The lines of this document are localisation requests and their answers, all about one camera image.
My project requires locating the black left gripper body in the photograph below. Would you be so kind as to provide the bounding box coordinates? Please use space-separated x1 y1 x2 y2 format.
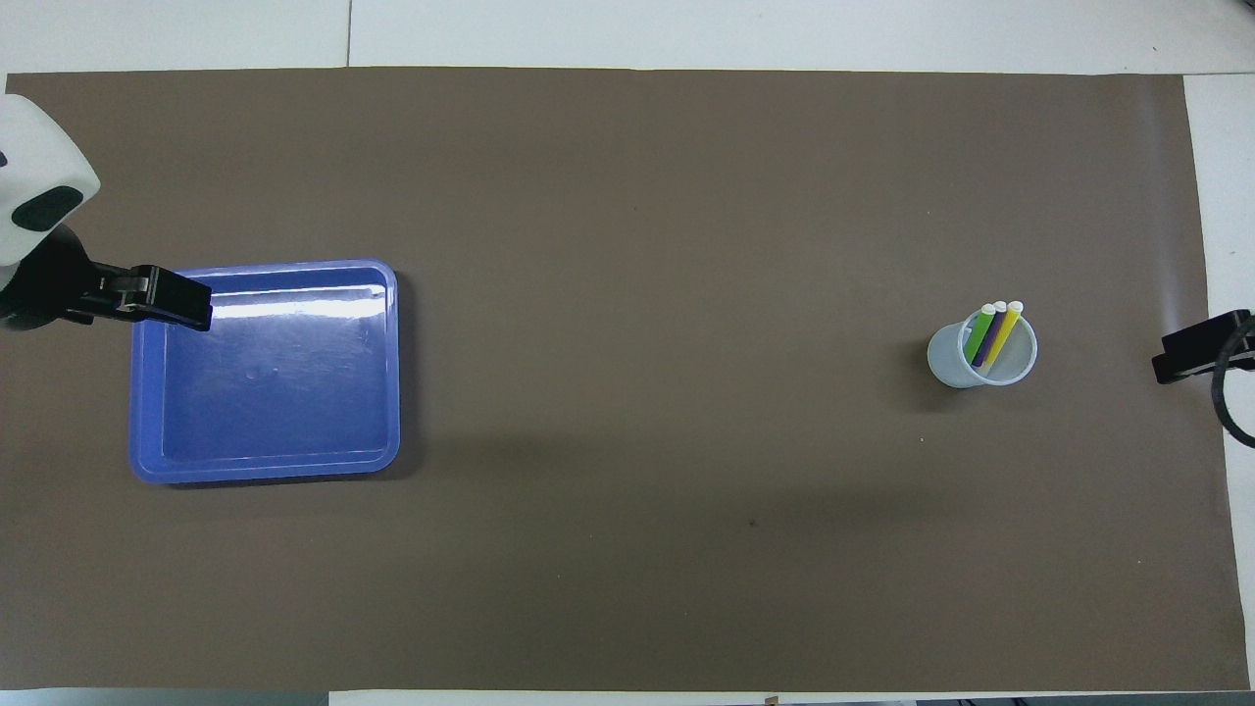
0 223 100 330

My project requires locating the yellow pen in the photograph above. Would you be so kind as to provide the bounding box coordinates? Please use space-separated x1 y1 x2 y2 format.
983 301 1026 374

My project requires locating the purple pen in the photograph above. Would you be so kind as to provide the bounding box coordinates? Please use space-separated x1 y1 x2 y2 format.
973 301 1009 369

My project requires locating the green pen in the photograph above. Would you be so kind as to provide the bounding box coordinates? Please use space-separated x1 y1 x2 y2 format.
964 306 996 366

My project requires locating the blue plastic tray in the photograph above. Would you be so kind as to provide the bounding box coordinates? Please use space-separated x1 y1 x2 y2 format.
129 259 401 485

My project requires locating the translucent plastic cup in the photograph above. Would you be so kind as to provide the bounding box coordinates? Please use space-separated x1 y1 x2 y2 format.
927 306 1038 389

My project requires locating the brown table mat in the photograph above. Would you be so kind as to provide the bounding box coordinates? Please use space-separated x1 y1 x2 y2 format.
0 67 1251 692

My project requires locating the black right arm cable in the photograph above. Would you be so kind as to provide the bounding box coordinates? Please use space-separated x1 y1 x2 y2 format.
1213 314 1255 449

